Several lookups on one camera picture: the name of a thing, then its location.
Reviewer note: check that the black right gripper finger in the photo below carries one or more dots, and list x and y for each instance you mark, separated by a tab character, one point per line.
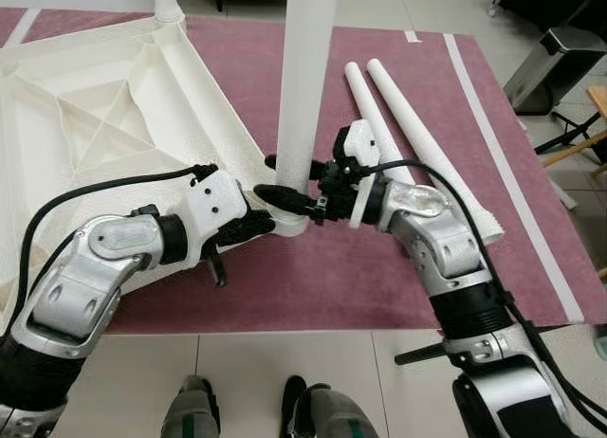
285	201
272	161

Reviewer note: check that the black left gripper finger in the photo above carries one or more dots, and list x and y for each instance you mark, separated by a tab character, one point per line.
251	221
242	238

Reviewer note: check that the white plastic children table top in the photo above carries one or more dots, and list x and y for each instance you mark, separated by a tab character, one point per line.
95	87

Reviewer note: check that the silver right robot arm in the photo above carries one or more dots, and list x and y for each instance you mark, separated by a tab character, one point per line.
436	239

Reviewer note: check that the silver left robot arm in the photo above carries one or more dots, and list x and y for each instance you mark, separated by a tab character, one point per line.
95	267

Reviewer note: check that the mauve tablecloth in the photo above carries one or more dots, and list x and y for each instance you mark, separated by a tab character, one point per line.
332	277

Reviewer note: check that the grey robot left foot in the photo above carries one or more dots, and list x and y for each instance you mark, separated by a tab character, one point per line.
193	410

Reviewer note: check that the grey robot foot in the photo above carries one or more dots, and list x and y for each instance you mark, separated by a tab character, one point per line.
193	410
332	414

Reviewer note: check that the small white tape piece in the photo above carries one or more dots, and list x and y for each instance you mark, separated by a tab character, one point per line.
413	36

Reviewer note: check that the grey robot right foot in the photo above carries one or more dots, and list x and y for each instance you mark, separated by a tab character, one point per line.
332	414

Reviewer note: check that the white plastic strip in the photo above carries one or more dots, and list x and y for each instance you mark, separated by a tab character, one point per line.
561	190

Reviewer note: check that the wooden side table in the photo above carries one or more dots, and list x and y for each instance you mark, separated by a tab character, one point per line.
599	100

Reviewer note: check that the grey metal pedal bin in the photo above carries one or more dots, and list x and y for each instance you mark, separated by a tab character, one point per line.
555	73

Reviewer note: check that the dark hanging clothes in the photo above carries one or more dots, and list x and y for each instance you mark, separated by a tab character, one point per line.
560	7

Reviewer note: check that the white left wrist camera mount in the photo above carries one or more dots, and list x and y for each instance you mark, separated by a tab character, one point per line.
213	206

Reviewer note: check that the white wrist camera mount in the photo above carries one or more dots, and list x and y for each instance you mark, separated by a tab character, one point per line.
213	206
360	144

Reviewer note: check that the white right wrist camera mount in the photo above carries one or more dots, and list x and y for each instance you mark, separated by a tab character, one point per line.
360	144

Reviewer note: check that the black metal table frame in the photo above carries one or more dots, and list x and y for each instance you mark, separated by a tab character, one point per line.
417	353

